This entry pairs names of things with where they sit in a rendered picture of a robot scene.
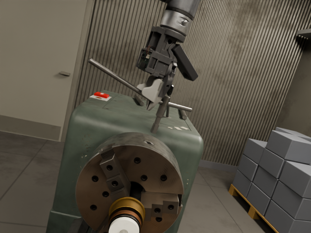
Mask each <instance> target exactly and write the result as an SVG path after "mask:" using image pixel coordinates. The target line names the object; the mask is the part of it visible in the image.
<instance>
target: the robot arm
mask: <svg viewBox="0 0 311 233"><path fill-rule="evenodd" d="M160 1H162V2H165V3H167V6H166V9H165V12H164V15H163V17H162V20H161V23H160V27H159V26H157V27H155V26H152V29H151V32H150V35H149V38H148V40H147V43H146V46H145V48H142V49H141V52H140V55H139V58H138V60H137V63H136V67H138V68H139V69H141V70H143V71H145V72H147V73H150V74H151V75H152V76H149V77H148V79H147V81H146V83H144V84H139V85H138V86H137V88H138V89H140V90H141V91H142V95H143V96H144V97H146V98H147V99H148V100H147V102H146V109H147V110H148V111H150V110H151V109H153V108H154V107H155V106H156V105H157V104H158V103H159V102H160V101H161V99H162V98H163V97H164V96H165V95H166V93H167V92H168V90H169V89H170V87H171V85H172V82H173V78H174V76H175V72H176V68H178V69H179V71H180V72H181V74H182V75H183V77H184V78H185V79H187V80H191V81H195V80H196V79H197V78H198V74H197V72H196V70H195V69H194V67H193V65H192V64H191V62H190V60H189V59H188V57H187V55H186V53H185V51H184V50H183V48H182V46H181V45H180V44H176V42H179V43H184V40H185V37H186V36H187V34H188V31H189V29H190V26H191V24H192V21H193V18H194V16H195V13H196V11H197V9H198V6H199V3H200V1H201V0H160ZM140 58H141V60H140ZM139 60H140V62H139ZM161 79H162V80H161ZM149 100H150V101H149Z"/></svg>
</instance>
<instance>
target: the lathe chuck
mask: <svg viewBox="0 0 311 233"><path fill-rule="evenodd" d="M144 141H150V142H152V143H153V144H154V145H149V144H147V143H145V142H144ZM109 147H112V148H113V150H114V152H115V154H116V156H117V158H118V160H119V162H120V164H121V166H122V168H123V170H124V172H125V173H126V175H127V177H128V179H129V181H132V182H136V183H138V184H140V185H141V186H142V187H143V188H144V190H145V191H148V192H159V193H170V194H182V195H184V185H183V181H182V178H181V174H180V170H179V167H178V164H177V162H176V160H175V158H174V157H173V155H172V154H171V153H170V152H169V151H168V150H167V149H166V148H165V147H164V146H163V145H162V144H160V143H158V142H157V141H155V140H153V139H150V138H148V137H144V136H139V135H124V136H119V137H116V138H113V139H110V140H108V141H107V142H105V143H103V144H102V145H101V146H99V147H98V148H97V149H96V150H95V151H94V152H93V154H92V155H91V156H90V158H89V159H88V161H87V162H86V164H85V165H84V167H83V168H82V170H81V172H80V174H79V176H78V179H77V182H76V187H75V198H76V203H77V207H78V210H79V212H80V214H81V216H82V218H83V219H84V221H85V222H86V223H87V224H88V225H89V226H90V227H91V228H92V229H93V230H94V231H96V230H97V228H98V227H99V226H100V224H101V223H102V222H103V220H104V219H105V218H106V217H107V215H108V214H109V209H110V206H111V204H112V203H113V201H112V199H111V198H110V194H111V191H110V189H109V187H108V185H107V184H106V181H107V177H106V176H105V174H104V172H103V170H102V168H101V166H100V163H101V161H102V159H103V158H102V156H101V152H102V151H103V150H105V149H107V148H109ZM129 197H133V198H135V199H137V200H139V201H140V200H141V192H140V193H137V194H130V195H129ZM182 207H183V205H182V204H181V206H178V214H166V213H162V217H151V220H150V221H143V226H142V228H141V232H140V233H164V232H165V231H167V230H168V229H169V228H170V227H171V226H172V225H173V224H174V223H175V221H176V220H177V218H178V216H179V215H180V212H181V210H182Z"/></svg>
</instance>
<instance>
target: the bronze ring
mask: <svg viewBox="0 0 311 233"><path fill-rule="evenodd" d="M120 217H128V218H131V219H133V220H134V221H135V222H136V223H137V224H138V226H139V233H140V232H141V228H142V226H143V221H144V219H145V208H144V206H143V204H142V203H141V202H140V201H139V200H137V199H135V198H133V197H121V198H119V199H117V200H115V201H114V202H113V203H112V204H111V206H110V209H109V219H108V224H109V227H108V231H109V228H110V225H111V223H112V222H113V221H114V220H116V219H117V218H120Z"/></svg>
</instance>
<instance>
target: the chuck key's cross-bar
mask: <svg viewBox="0 0 311 233"><path fill-rule="evenodd" d="M88 62H89V63H90V64H92V65H93V66H95V67H96V68H98V69H99V70H101V71H103V72H104V73H106V74H107V75H109V76H111V77H112V78H114V79H115V80H117V81H119V82H120V83H122V84H123V85H125V86H126V87H128V88H130V89H131V90H133V91H135V92H136V93H138V94H139V95H141V96H142V97H144V96H143V95H142V91H141V90H140V89H138V88H137V87H135V86H134V85H132V84H131V83H129V82H128V81H126V80H124V79H123V78H121V77H120V76H118V75H117V74H115V73H114V72H112V71H111V70H109V69H107V68H106V67H104V66H103V65H101V64H99V63H98V62H97V61H95V60H94V59H92V58H89V59H88ZM144 98H146V97H144ZM146 99H147V98H146ZM147 100H148V99H147ZM149 101H150V100H149ZM162 103H163V101H162V100H161V101H160V102H159V103H158V104H162ZM168 106H170V107H173V108H177V109H180V110H185V111H188V112H192V108H188V107H185V106H182V105H178V104H174V103H171V102H169V103H168Z"/></svg>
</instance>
